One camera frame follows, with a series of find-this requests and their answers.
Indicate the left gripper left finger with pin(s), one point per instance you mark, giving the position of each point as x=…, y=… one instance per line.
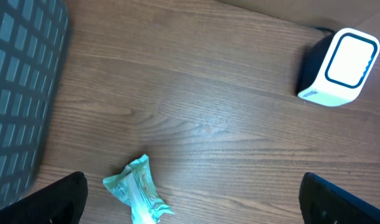
x=60, y=202

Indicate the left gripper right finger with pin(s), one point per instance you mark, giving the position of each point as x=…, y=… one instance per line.
x=323, y=202

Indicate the light green wipes packet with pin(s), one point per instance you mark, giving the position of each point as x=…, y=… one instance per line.
x=135, y=188

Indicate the white barcode scanner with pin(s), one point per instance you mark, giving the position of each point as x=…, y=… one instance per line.
x=337, y=67

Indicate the grey plastic mesh basket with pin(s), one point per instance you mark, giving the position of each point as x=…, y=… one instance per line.
x=34, y=40

